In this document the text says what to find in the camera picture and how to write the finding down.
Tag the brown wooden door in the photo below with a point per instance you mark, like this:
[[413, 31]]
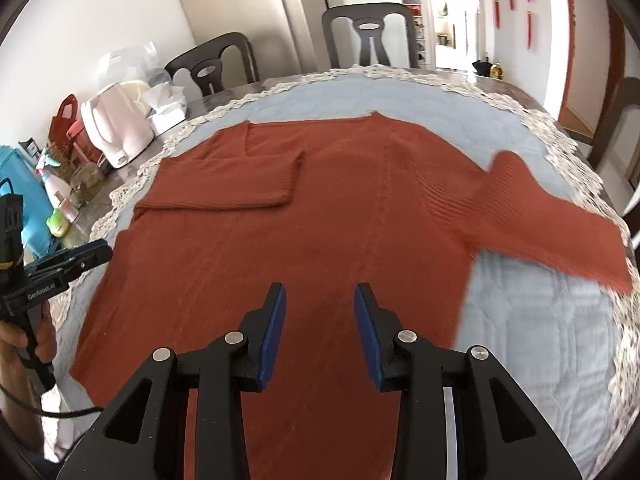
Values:
[[597, 49]]

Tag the red gift bag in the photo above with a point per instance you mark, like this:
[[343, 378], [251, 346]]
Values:
[[68, 132]]

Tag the dark chair far left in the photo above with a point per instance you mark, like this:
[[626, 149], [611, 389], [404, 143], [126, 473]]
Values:
[[205, 64]]

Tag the white tissue box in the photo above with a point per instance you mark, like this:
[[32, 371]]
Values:
[[168, 106]]

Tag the dark chair right side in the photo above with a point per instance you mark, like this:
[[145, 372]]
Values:
[[625, 99]]

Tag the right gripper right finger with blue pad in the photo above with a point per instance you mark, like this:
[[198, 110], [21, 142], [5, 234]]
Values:
[[377, 329]]

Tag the light blue quilted table mat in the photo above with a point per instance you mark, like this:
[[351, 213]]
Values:
[[469, 214]]

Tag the pink white electric kettle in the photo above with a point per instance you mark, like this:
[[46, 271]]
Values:
[[116, 126]]

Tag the white lace tablecloth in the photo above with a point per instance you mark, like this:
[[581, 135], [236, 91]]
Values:
[[575, 145]]

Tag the dark chair far centre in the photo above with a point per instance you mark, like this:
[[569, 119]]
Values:
[[368, 21]]

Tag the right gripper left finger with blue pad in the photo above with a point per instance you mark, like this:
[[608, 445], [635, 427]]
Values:
[[262, 330]]

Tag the spray bottle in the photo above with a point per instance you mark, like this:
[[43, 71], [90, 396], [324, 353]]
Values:
[[58, 190]]

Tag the person's left hand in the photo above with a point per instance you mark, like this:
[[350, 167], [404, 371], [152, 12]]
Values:
[[25, 425]]

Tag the blue box on table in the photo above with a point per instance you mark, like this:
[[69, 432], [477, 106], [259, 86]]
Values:
[[37, 208]]

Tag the rust orange knit sweater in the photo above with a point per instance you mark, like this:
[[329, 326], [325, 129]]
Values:
[[321, 206]]

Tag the clear plastic bag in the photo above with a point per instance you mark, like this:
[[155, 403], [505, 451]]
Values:
[[138, 62]]

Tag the dark chair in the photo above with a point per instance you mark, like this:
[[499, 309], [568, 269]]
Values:
[[205, 64], [368, 21], [625, 99]]

